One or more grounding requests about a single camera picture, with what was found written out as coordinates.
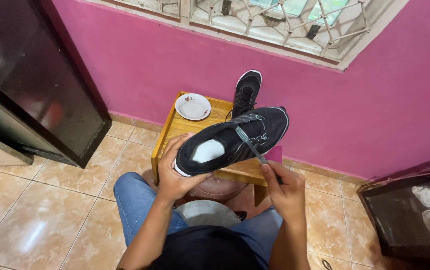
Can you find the person's left hand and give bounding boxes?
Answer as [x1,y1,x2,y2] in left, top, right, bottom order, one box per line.
[156,132,215,205]

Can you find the person's right hand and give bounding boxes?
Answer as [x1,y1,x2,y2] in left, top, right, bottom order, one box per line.
[260,160,307,226]

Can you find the grey toothbrush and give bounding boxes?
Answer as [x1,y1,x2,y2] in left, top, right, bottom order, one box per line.
[235,125,285,185]

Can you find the black mesh sneaker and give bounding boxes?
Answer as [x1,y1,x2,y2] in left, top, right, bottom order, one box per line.
[173,106,290,178]
[225,70,263,122]

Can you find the person's blue jeans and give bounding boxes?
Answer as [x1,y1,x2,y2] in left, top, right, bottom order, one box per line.
[113,172,284,269]

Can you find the pink sheet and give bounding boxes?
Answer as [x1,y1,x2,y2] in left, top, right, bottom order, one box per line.
[263,145,283,164]

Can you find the brown round basin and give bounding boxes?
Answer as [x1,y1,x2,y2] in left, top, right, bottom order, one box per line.
[188,176,249,202]

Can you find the grey metal bowl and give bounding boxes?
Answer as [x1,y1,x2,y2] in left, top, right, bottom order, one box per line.
[175,200,243,229]

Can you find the small wooden stool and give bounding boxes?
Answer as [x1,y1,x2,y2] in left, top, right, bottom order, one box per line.
[151,91,284,208]

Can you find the white saucer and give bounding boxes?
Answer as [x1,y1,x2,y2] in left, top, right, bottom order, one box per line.
[175,93,212,121]

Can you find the person's black shirt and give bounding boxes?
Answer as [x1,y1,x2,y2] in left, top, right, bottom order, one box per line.
[157,225,264,270]

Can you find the black glass-door cabinet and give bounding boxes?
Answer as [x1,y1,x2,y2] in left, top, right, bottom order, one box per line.
[0,0,112,170]

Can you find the window with white grille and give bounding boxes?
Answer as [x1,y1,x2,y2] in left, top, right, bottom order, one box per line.
[83,0,411,73]

